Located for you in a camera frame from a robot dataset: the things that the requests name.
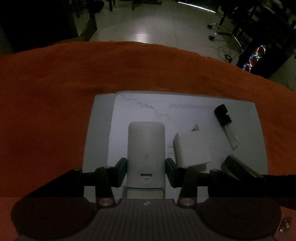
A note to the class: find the white box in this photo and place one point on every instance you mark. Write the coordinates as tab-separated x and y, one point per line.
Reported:
104	129

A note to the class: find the glass vial with black cap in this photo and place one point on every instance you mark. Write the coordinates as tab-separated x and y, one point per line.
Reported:
229	132

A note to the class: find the black office chair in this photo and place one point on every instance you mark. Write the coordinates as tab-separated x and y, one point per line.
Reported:
219	32

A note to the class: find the dark wooden cabinet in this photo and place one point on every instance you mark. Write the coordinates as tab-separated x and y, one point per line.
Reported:
34	23

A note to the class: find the white power bank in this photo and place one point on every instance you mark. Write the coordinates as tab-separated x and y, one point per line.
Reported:
145	143

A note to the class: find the computer tower with coloured fans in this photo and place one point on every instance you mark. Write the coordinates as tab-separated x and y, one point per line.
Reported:
268	60

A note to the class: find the dark computer desk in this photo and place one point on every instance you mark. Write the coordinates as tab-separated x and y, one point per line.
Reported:
272	14

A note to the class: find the small metal clip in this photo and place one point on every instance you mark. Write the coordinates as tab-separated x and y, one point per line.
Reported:
195	127

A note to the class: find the orange blanket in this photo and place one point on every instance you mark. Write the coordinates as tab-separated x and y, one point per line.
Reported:
46	104

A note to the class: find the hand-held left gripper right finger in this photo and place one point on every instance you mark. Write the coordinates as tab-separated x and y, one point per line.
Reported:
170	171

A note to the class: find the white charger adapter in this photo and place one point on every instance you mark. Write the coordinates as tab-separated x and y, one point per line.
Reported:
192	148

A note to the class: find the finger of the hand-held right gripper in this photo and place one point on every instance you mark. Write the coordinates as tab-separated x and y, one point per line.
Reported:
282	185

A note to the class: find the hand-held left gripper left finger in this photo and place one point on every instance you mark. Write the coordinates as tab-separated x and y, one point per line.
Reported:
120	172

